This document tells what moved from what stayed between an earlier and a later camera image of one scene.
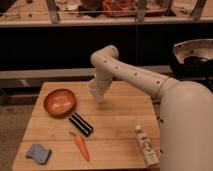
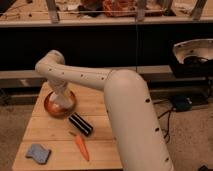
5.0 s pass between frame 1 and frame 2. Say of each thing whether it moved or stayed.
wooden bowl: stayed
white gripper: moved
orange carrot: stayed
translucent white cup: moved
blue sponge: stayed
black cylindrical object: stayed
